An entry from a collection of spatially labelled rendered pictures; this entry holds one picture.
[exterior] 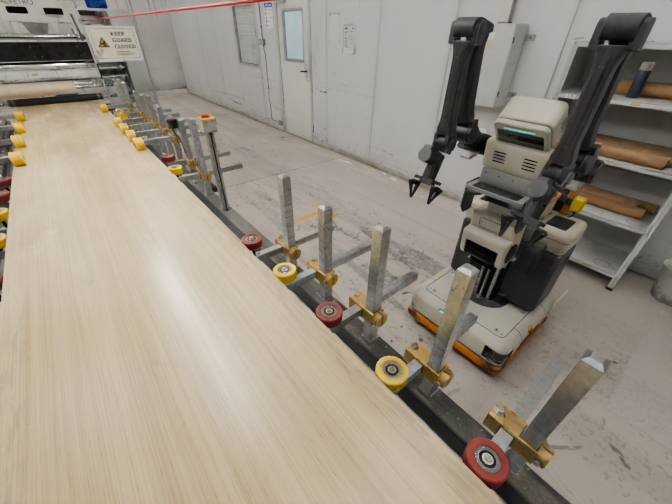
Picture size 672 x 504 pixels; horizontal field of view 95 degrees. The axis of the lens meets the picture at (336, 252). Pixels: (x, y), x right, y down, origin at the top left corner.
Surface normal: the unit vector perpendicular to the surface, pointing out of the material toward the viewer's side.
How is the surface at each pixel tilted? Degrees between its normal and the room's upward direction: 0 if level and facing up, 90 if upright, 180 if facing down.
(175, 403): 0
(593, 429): 0
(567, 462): 0
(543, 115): 42
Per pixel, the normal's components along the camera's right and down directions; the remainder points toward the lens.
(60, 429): 0.01, -0.81
